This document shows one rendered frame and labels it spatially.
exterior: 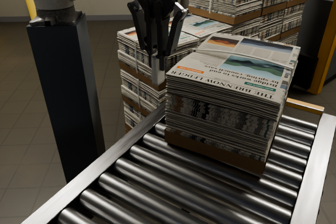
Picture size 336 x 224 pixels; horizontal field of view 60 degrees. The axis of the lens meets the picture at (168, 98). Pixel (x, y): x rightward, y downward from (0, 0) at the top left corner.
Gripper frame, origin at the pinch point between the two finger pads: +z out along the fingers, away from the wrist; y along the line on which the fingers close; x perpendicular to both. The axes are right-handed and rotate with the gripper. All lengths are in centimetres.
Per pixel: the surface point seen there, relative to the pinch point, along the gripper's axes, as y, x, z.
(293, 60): -22.1, -34.8, 6.2
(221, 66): -6.6, -20.7, 6.1
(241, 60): -9.7, -27.9, 6.4
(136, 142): 11.8, -5.2, 29.5
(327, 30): -21, -220, 51
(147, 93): 51, -65, 55
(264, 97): -20.8, -11.1, 6.4
